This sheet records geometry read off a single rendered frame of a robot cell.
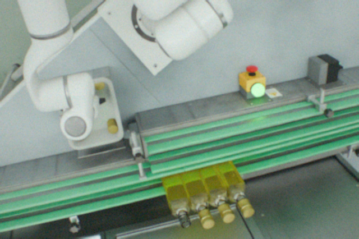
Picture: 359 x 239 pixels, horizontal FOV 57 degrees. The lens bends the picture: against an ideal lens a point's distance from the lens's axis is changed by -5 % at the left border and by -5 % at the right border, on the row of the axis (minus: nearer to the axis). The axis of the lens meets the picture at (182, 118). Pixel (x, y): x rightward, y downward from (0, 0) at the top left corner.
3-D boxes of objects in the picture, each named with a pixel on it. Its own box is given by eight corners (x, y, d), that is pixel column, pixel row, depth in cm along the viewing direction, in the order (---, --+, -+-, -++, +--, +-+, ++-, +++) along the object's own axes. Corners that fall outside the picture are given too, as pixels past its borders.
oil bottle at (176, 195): (159, 175, 116) (173, 221, 98) (157, 162, 113) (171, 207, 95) (175, 171, 117) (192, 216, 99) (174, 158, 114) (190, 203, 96)
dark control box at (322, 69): (305, 76, 126) (318, 85, 119) (307, 56, 122) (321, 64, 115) (325, 72, 128) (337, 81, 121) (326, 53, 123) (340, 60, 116)
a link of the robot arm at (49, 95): (70, 11, 69) (90, 88, 84) (8, 22, 67) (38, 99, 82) (70, 31, 63) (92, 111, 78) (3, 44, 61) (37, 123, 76)
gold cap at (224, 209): (217, 213, 97) (222, 224, 93) (217, 204, 95) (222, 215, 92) (229, 210, 98) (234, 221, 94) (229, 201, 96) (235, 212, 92)
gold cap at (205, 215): (198, 219, 96) (203, 230, 93) (197, 210, 94) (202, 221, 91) (210, 215, 97) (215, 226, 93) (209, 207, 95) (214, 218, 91)
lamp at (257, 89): (250, 95, 115) (253, 99, 113) (250, 83, 113) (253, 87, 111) (262, 92, 116) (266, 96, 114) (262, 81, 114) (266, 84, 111)
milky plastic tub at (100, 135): (72, 137, 115) (72, 151, 107) (53, 77, 103) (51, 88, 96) (122, 126, 117) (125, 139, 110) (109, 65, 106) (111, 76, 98)
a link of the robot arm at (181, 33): (139, 23, 81) (151, 37, 67) (183, -11, 80) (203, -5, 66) (164, 54, 85) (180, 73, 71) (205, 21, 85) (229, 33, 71)
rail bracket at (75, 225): (73, 212, 115) (73, 242, 104) (67, 198, 112) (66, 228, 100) (84, 210, 116) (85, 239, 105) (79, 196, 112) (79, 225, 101)
